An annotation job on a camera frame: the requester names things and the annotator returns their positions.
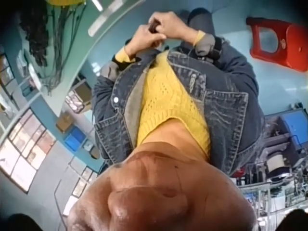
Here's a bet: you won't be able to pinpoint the person's right hand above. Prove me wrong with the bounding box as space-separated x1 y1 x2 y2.
148 11 200 46

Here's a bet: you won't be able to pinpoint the person's left hand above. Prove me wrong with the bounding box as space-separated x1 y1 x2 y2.
124 23 167 58

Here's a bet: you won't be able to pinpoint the small dark brown part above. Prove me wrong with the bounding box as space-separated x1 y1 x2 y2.
148 21 162 33

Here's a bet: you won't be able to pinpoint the person's legs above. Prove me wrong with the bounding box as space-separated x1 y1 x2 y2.
180 7 217 52

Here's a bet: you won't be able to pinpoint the black wrist band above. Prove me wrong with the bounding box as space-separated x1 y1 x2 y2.
199 37 223 63

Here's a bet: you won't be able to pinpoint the grey tray of parts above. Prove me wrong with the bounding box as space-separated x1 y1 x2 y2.
64 76 93 114

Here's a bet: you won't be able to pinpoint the yellow round object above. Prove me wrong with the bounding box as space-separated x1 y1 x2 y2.
45 0 84 8

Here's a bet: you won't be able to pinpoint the brown cardboard box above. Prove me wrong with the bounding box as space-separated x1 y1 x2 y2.
55 113 76 134

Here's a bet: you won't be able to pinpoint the blue plastic bin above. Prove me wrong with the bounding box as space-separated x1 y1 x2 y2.
64 127 86 152

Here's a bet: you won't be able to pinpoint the red plastic stool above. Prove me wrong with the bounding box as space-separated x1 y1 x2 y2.
245 16 308 72

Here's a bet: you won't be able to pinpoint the cluttered shelf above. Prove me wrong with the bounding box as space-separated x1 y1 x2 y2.
0 45 43 121

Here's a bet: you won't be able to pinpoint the blue screen monitor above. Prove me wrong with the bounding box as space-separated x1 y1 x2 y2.
280 109 308 148

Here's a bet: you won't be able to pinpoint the row of flat trays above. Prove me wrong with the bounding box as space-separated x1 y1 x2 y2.
62 166 97 217

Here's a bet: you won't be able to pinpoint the workbench with machines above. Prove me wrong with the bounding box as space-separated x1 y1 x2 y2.
230 103 308 218

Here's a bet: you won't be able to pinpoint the bundle of green cables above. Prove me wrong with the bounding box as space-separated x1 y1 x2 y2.
39 0 89 96

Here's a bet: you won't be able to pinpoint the heap of black cables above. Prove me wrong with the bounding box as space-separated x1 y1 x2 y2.
18 4 52 69

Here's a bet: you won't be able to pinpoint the white wire spool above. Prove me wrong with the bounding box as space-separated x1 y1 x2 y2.
264 154 290 173

